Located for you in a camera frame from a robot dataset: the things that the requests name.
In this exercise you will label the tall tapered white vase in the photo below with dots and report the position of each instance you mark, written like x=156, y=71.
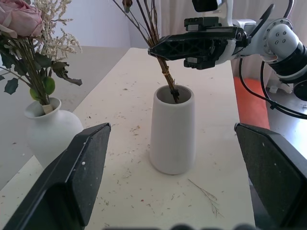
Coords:
x=172, y=134

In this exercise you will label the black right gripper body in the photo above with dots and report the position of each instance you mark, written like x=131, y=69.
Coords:
x=200, y=63

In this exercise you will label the pink rose bouquet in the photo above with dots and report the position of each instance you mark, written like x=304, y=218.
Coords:
x=22, y=20

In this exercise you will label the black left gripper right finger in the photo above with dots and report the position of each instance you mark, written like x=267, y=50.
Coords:
x=275, y=172

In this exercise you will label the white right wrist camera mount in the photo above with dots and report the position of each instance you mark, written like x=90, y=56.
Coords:
x=227, y=13

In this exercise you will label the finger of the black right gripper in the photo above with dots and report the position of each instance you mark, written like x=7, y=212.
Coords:
x=204, y=34
x=182, y=49

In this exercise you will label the dried brown twig bouquet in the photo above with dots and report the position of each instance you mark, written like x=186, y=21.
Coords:
x=165, y=69

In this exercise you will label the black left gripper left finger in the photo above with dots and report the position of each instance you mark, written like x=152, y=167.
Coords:
x=72, y=172

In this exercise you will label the white curtain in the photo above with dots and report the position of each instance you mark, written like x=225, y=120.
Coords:
x=175, y=16

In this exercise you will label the loose dried sprig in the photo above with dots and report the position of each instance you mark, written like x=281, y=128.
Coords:
x=206, y=192

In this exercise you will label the round-bellied white vase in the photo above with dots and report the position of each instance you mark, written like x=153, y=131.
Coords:
x=51, y=127

